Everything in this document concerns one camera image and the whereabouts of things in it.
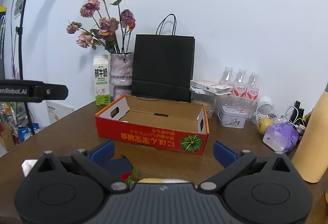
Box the white flat carton box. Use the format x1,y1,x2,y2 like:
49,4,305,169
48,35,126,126
190,80,233,94

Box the water bottle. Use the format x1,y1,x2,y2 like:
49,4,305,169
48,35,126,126
233,69,247,97
219,67,233,86
246,72,260,101

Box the black paper shopping bag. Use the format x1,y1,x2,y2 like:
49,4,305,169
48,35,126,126
131,13,195,102

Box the water bottle left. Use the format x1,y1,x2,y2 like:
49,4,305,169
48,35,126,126
219,67,233,86

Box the cluttered shelf rack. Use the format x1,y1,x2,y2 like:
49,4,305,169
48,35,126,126
1,102,31,144

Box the purple textured vase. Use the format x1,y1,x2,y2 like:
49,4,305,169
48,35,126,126
109,53,134,100

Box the white cables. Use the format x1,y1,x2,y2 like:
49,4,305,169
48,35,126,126
252,104,312,133

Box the green yellow apple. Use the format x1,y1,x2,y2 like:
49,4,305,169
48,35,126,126
256,118,273,135

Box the clear plastic food container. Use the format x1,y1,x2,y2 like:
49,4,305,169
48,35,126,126
190,86,216,119

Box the yellow white plush toy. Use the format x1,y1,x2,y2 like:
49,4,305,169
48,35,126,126
138,178,188,184

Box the black light stand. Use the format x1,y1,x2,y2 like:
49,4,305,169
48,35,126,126
6,0,47,135

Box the small decorated tin box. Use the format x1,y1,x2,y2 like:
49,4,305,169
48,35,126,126
217,105,247,129

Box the dried pink rose bouquet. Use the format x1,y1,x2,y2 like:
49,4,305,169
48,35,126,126
66,0,136,54

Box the red cardboard pumpkin box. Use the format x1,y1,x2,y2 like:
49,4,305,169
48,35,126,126
95,95,209,155

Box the white green milk carton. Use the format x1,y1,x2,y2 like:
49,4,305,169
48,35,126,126
93,54,111,105

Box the water bottle middle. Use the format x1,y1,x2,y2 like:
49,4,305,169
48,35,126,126
233,69,247,97

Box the white tissue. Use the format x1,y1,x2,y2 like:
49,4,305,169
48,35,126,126
21,159,38,177

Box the navy blue zip pouch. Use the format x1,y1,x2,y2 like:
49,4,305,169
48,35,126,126
103,156,133,182

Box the water bottle right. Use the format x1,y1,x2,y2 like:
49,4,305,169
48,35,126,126
246,72,260,101

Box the white booklet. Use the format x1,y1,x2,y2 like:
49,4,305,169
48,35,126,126
46,101,74,124

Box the purple tissue pack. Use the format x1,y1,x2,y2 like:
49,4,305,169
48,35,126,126
262,122,298,153

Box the yellow thermos jug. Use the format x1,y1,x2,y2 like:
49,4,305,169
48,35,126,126
291,91,328,183

